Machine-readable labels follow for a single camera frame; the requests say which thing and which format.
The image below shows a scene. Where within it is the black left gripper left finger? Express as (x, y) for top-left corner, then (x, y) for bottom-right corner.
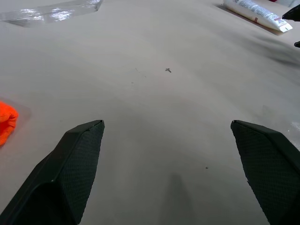
(0, 120), (105, 225)

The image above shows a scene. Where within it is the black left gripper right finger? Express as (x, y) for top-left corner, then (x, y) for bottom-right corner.
(230, 120), (300, 225)

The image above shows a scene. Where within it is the clear plastic bag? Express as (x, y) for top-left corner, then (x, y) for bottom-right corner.
(0, 0), (104, 24)

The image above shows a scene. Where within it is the white cream tube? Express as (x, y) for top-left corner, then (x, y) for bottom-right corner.
(222, 0), (293, 33)

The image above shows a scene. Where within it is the orange cloth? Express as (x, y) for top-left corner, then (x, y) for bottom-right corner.
(0, 101), (19, 147)

